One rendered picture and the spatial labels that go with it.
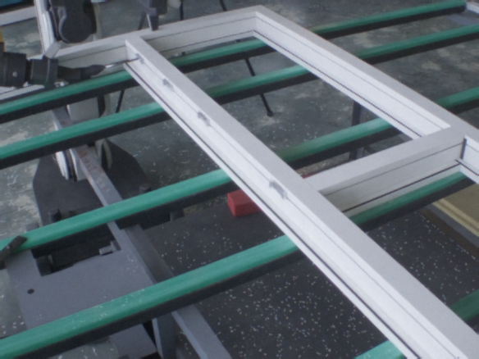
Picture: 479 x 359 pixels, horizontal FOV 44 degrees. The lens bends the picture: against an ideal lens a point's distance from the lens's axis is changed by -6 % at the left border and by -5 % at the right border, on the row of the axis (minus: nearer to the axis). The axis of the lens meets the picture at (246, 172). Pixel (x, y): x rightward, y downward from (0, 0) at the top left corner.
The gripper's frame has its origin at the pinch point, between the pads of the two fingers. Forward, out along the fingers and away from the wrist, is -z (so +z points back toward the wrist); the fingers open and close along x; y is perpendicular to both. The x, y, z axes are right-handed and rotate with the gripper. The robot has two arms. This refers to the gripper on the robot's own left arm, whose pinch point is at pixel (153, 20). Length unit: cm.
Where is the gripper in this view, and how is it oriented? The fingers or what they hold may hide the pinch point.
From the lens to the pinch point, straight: 176.8
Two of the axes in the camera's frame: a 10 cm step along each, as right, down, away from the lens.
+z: -0.1, -8.3, -5.6
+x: 5.0, 4.8, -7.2
